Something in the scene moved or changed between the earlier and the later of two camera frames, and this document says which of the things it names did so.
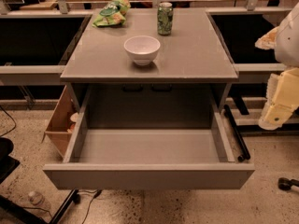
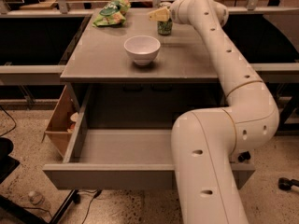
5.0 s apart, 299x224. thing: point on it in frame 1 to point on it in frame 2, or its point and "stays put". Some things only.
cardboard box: [59, 125] stays put
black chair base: [12, 213] stays put
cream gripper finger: [275, 116] to [160, 15]
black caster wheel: [286, 184] stays put
